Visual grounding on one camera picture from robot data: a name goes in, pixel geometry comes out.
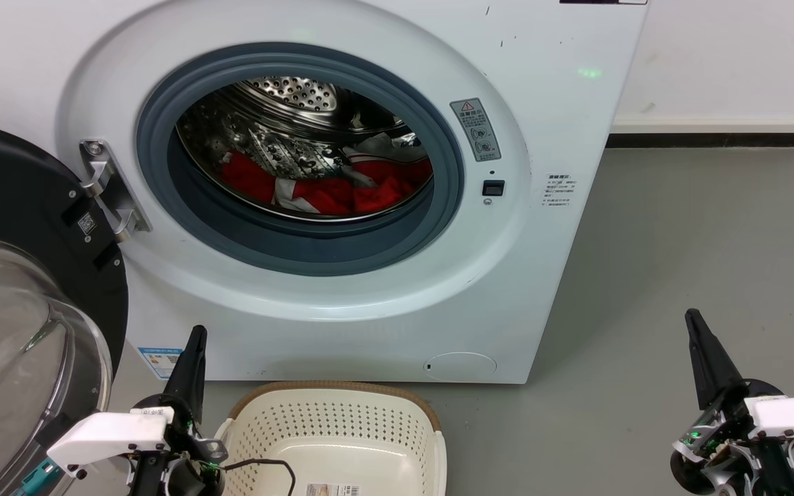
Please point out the small text sticker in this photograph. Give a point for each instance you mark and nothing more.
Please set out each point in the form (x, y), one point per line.
(560, 190)

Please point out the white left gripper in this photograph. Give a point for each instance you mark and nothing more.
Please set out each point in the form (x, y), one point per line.
(107, 437)

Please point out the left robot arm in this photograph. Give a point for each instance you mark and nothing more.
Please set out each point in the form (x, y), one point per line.
(187, 475)

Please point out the white and black baseboard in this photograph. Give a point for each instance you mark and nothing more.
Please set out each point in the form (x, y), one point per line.
(714, 127)

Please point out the grey rubber door gasket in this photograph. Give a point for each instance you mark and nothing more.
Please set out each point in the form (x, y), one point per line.
(300, 248)

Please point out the grey warning sticker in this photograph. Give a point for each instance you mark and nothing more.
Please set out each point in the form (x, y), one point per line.
(475, 129)

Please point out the barcode label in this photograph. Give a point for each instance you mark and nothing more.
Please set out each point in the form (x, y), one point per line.
(333, 490)

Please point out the black round washer door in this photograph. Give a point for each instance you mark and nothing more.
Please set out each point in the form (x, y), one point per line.
(18, 186)

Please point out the stainless steel washing machine drum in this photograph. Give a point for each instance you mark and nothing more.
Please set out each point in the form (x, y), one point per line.
(280, 117)

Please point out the cream perforated laundry basket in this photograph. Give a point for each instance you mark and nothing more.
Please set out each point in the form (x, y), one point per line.
(342, 427)

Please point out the blue energy label sticker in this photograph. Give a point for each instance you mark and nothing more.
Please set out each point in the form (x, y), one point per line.
(160, 362)

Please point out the QR code sticker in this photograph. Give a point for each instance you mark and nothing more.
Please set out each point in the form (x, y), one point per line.
(87, 224)

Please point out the round white filter cover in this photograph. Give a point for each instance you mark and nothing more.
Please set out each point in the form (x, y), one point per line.
(460, 366)

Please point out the black door latch socket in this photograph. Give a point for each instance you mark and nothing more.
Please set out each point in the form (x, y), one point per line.
(493, 188)

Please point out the white front-load washing machine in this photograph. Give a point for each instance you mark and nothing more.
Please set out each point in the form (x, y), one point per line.
(369, 324)

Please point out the red and white garment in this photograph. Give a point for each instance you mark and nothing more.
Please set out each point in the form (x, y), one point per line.
(328, 195)

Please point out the silver metal door hinge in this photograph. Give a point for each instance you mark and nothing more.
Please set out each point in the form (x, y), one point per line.
(109, 189)

